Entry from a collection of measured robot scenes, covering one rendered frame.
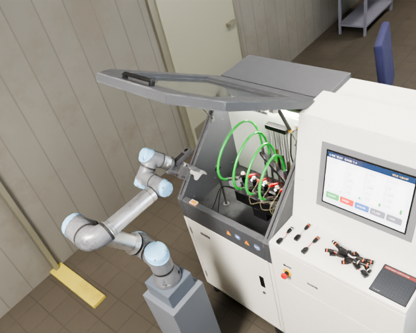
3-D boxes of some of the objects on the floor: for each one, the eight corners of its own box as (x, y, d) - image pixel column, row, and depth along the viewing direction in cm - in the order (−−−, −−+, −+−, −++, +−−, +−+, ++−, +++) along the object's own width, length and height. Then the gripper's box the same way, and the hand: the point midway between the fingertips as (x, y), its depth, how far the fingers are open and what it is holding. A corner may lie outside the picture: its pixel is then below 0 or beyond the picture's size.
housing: (255, 236, 347) (220, 74, 255) (275, 215, 361) (249, 53, 268) (433, 329, 260) (479, 134, 168) (450, 296, 274) (502, 99, 181)
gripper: (159, 169, 214) (192, 180, 226) (170, 176, 203) (205, 187, 215) (165, 153, 214) (198, 165, 226) (177, 159, 203) (210, 171, 215)
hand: (201, 170), depth 220 cm, fingers open, 7 cm apart
